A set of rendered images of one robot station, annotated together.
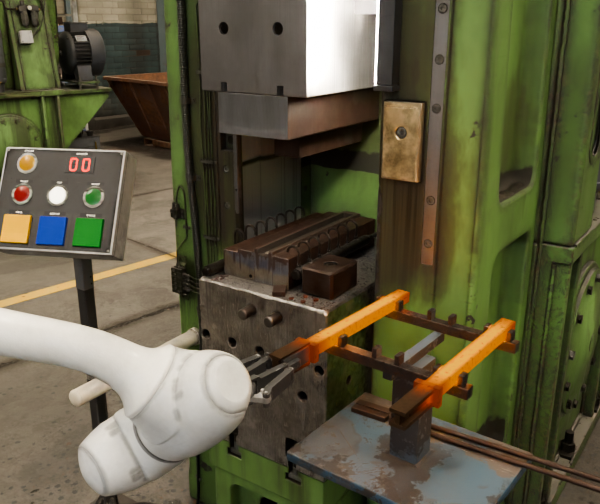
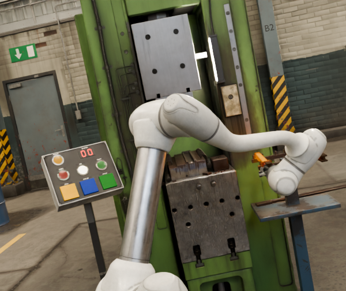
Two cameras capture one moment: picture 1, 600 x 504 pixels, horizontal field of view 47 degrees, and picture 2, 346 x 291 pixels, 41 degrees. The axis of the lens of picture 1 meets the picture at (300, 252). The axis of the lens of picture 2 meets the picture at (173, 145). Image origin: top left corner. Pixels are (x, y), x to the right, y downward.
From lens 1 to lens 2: 165 cm
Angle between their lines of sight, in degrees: 37
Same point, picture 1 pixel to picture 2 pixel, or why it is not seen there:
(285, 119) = not seen: hidden behind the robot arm
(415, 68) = (228, 72)
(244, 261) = (181, 170)
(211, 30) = (147, 73)
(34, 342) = (275, 136)
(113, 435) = (287, 171)
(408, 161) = (236, 106)
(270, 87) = (183, 89)
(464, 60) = (246, 65)
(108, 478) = (295, 182)
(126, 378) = (299, 140)
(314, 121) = not seen: hidden behind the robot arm
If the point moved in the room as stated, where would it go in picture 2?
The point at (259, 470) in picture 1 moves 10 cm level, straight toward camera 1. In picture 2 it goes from (215, 265) to (229, 268)
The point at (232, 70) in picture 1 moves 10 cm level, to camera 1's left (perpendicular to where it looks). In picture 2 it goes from (162, 87) to (146, 90)
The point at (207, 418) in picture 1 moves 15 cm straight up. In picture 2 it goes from (324, 142) to (318, 104)
